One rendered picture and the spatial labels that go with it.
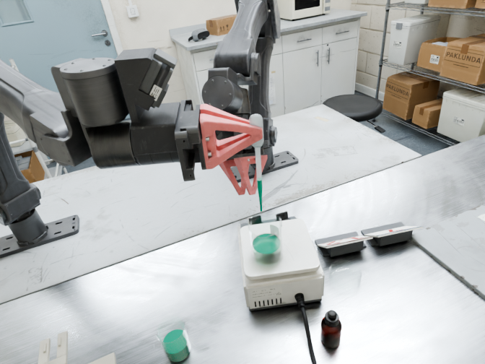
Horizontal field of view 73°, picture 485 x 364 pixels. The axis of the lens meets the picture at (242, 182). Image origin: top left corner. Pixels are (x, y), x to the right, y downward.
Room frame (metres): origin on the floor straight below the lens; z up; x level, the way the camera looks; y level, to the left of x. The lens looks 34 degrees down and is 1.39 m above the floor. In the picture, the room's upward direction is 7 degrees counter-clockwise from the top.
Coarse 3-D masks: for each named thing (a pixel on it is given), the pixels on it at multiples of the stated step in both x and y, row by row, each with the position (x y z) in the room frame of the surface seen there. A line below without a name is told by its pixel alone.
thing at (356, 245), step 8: (352, 232) 0.49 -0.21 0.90; (320, 240) 0.48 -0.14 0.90; (328, 240) 0.47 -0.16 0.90; (360, 240) 0.43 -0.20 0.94; (320, 248) 0.45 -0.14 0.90; (328, 248) 0.44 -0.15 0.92; (336, 248) 0.43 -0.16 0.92; (344, 248) 0.43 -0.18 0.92; (352, 248) 0.43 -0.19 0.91; (360, 248) 0.44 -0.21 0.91
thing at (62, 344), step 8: (64, 336) 0.25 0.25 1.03; (40, 344) 0.24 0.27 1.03; (48, 344) 0.24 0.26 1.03; (64, 344) 0.24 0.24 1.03; (40, 352) 0.23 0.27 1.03; (48, 352) 0.23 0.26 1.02; (64, 352) 0.23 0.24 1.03; (40, 360) 0.22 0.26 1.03; (48, 360) 0.22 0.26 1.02; (56, 360) 0.22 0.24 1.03; (64, 360) 0.22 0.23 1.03; (96, 360) 0.28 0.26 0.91; (104, 360) 0.28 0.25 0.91; (112, 360) 0.28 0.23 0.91
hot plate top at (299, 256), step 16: (288, 224) 0.45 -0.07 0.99; (304, 224) 0.44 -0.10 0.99; (288, 240) 0.40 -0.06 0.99; (304, 240) 0.40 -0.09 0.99; (288, 256) 0.37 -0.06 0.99; (304, 256) 0.36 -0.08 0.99; (256, 272) 0.34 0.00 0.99; (272, 272) 0.34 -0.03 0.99; (288, 272) 0.34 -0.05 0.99; (304, 272) 0.34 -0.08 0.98
